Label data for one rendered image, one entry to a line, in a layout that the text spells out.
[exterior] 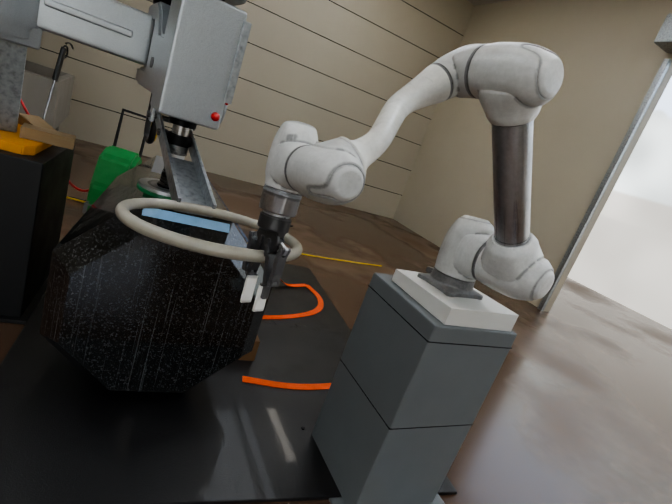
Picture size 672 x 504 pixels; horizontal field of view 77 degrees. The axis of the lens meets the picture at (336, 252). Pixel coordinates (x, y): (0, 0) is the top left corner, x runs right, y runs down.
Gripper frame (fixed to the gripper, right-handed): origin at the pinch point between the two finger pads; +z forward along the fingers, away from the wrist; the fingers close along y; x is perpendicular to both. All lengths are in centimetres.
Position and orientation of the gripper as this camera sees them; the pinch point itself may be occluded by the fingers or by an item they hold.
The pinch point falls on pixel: (254, 294)
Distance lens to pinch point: 105.2
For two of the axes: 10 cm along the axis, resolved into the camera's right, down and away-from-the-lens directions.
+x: -6.5, -0.5, -7.6
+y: -7.0, -3.4, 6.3
